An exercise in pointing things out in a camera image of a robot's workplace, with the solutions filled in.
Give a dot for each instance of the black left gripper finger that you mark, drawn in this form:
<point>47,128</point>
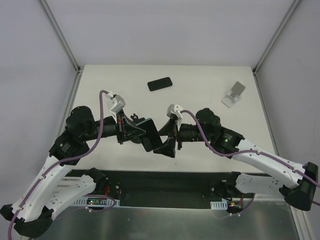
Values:
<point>130,132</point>
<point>130,119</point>

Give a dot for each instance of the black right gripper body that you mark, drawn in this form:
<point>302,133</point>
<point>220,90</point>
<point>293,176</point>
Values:
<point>176,133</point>

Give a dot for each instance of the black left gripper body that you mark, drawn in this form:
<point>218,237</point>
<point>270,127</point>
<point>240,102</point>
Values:
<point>121,130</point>

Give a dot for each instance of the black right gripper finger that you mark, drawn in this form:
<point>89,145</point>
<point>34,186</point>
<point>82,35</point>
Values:
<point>169,129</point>
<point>168,148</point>

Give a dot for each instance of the black round-base phone stand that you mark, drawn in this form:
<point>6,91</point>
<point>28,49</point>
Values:
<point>136,120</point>

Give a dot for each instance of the teal-edged black smartphone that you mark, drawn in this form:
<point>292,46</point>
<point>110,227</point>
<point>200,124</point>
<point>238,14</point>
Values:
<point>151,139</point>

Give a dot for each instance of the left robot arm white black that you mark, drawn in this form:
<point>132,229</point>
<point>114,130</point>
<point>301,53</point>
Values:
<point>33,214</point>

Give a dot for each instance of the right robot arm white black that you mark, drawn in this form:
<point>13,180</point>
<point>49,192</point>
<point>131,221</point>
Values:
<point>296,183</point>

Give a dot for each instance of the black phone lying flat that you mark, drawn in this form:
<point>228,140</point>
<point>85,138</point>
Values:
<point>159,84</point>

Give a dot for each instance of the silver folding phone stand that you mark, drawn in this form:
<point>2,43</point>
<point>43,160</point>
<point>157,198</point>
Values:
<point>233,95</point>

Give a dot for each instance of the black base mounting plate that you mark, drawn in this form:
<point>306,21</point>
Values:
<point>177,190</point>

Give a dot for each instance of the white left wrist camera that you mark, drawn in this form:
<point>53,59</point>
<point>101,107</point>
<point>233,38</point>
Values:
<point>115,104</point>

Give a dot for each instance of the left aluminium frame post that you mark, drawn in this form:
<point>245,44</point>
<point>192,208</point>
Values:
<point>59,34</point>

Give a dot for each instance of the aluminium frame post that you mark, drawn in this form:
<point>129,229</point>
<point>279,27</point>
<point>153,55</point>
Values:
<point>59,34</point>
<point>277,34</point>

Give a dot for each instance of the left white cable duct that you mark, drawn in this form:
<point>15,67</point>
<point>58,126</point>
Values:
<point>96,201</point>

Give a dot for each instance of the white cable duct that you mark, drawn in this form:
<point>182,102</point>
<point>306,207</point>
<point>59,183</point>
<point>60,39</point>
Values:
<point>96,201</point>
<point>219,205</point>

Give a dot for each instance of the right white cable duct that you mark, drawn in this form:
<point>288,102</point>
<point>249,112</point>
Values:
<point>219,205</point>

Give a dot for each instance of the right aluminium frame post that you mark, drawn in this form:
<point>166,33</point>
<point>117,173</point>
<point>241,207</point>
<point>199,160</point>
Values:
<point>277,34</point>

